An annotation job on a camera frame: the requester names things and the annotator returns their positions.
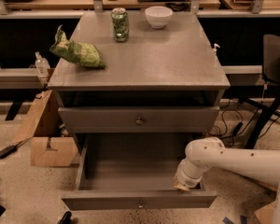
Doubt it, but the grey drawer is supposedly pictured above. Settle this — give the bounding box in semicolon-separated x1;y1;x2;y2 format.
63;133;217;210
59;106;218;133

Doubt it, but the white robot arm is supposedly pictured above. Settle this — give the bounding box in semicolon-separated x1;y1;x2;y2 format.
174;137;280;224

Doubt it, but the grey top drawer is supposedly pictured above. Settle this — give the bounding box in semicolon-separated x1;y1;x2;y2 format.
59;106;218;133

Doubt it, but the grey drawer cabinet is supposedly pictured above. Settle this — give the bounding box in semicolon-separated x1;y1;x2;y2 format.
49;11;230;147

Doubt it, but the cardboard box right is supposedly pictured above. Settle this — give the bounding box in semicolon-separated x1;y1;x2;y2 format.
254;184;279;224

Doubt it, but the cardboard box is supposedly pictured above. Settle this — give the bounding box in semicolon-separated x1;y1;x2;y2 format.
12;90;78;167
254;184;279;224

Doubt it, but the black object bottom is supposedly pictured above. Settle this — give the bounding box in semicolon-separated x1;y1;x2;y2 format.
57;211;72;224

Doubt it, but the cardboard box left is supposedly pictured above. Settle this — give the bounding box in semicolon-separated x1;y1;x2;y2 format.
12;90;78;167

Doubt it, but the white pump bottle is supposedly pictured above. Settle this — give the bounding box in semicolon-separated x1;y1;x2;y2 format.
213;43;220;55

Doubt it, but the black chair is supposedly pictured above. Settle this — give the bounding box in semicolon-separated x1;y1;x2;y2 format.
239;35;280;149

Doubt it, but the green chip bag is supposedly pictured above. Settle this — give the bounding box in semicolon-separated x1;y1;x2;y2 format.
49;26;105;69

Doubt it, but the white bowl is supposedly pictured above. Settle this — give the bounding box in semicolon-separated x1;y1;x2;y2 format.
145;6;173;29

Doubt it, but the black power adapter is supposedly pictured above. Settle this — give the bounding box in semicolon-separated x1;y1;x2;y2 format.
0;146;17;159

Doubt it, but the green soda can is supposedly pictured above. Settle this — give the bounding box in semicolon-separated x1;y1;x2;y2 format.
111;7;129;42

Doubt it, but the clear plastic bottle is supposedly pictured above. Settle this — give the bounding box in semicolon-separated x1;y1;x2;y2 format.
35;52;50;76

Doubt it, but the black floor cable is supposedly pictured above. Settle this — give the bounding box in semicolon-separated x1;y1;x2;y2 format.
207;98;280;147

